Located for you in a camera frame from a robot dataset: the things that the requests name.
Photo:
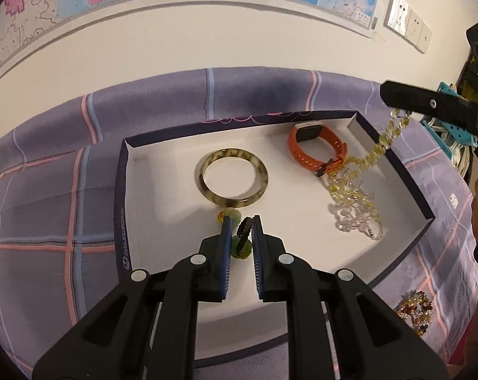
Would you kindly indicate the white wall socket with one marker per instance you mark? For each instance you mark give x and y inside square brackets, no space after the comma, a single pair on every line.
[424,38]
[414,27]
[396,14]

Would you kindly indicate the dark blue cardboard box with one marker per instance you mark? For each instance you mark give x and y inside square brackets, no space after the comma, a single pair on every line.
[175,225]

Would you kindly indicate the purple plaid bed sheet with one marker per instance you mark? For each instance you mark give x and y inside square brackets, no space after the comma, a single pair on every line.
[45,206]

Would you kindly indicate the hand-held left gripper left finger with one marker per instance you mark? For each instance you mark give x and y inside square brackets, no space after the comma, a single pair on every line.
[225,245]

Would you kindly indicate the teal perforated basket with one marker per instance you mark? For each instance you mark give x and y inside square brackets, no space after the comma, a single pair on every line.
[456,136]

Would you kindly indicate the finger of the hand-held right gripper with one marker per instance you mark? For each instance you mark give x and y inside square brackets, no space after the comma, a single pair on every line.
[432,103]

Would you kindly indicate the white sheet label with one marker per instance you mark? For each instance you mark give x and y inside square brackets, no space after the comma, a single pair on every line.
[454,200]

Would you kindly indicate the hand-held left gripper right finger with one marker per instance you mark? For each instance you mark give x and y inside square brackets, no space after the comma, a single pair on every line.
[256,257]

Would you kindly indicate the tortoiseshell bangle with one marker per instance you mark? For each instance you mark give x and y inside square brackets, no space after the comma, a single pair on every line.
[200,174]

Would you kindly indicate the orange smart watch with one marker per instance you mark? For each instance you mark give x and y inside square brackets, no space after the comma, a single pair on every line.
[302,154]

